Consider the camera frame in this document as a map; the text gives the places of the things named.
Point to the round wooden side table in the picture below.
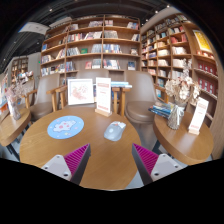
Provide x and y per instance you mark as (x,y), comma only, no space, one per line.
(181,143)
(11,128)

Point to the stack of pale blue books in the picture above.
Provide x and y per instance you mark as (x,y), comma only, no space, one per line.
(120,84)

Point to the white hanging ceiling panel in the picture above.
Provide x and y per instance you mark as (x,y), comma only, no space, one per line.
(33,28)

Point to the glass vase with dried flowers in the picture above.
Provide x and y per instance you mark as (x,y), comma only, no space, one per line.
(15,106)

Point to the small distant bookshelf unit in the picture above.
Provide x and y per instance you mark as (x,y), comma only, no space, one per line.
(19,68)

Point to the tall wooden bookshelf unit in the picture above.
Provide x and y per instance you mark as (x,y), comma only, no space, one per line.
(176,50)

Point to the grey computer mouse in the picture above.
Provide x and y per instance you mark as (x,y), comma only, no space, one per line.
(114,131)

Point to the white dried flower bouquet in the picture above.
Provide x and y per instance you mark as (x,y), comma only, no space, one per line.
(181,88)

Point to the round blue mouse pad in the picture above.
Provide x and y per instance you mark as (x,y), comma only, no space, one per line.
(65,127)

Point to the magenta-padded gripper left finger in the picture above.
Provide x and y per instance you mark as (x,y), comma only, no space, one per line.
(77,159)

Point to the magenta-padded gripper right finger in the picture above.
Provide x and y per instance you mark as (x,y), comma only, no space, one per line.
(146,159)

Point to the white sign on wooden base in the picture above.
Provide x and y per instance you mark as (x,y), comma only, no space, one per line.
(103,95)

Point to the brown wooden-armed armchair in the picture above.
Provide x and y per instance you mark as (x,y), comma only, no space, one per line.
(43,100)
(141,100)
(88,74)

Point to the wide wooden bookshelf unit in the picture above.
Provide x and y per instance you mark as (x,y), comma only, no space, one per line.
(90,43)

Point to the white framed flower picture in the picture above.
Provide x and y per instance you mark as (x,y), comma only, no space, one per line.
(80,91)

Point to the stack of colourful books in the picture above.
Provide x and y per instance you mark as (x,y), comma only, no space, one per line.
(161,109)

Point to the small white table sign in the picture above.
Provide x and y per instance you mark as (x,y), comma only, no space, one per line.
(199,115)

